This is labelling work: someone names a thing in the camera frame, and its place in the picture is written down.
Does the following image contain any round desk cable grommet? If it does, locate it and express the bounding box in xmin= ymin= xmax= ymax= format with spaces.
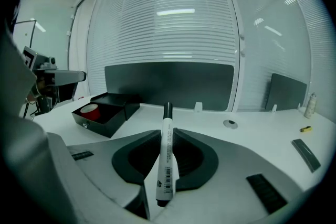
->
xmin=223 ymin=119 xmax=239 ymax=130

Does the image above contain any wide dark desk divider panel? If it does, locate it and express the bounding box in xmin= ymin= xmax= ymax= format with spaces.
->
xmin=104 ymin=61 xmax=235 ymax=112

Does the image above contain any black-framed whiteboard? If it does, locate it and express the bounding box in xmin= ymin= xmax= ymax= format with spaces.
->
xmin=13 ymin=19 xmax=37 ymax=45

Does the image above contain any small white bottle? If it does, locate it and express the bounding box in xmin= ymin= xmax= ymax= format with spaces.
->
xmin=303 ymin=91 xmax=318 ymax=119

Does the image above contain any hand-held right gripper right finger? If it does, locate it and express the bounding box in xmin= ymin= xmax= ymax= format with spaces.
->
xmin=154 ymin=127 xmax=302 ymax=224

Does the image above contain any small black rectangular block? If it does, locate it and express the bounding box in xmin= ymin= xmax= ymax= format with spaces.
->
xmin=291 ymin=138 xmax=322 ymax=174

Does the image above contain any person's left forearm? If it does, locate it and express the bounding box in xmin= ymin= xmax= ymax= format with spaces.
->
xmin=25 ymin=78 xmax=44 ymax=105

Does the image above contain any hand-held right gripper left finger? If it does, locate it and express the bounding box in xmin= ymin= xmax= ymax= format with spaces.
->
xmin=67 ymin=129 xmax=162 ymax=220

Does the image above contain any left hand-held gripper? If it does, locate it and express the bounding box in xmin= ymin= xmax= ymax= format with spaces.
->
xmin=22 ymin=46 xmax=87 ymax=113

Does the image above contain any black box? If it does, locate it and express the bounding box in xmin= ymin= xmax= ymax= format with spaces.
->
xmin=71 ymin=92 xmax=141 ymax=139

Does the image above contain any narrow dark desk divider panel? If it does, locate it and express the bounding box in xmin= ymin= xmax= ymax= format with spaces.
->
xmin=264 ymin=72 xmax=308 ymax=111

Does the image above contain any black white marker pen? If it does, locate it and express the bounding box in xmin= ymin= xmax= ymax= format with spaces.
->
xmin=155 ymin=102 xmax=180 ymax=208

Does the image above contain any red tape roll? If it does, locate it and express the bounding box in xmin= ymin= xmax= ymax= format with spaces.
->
xmin=80 ymin=103 xmax=101 ymax=121

